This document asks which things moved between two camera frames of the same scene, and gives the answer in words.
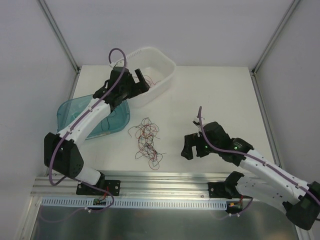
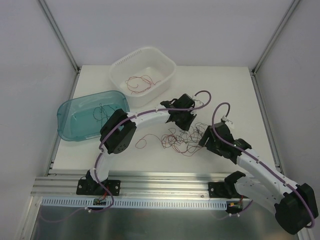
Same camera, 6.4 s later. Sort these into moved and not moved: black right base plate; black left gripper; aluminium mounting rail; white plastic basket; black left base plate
Moved: black left gripper
Not moved: black left base plate; aluminium mounting rail; white plastic basket; black right base plate
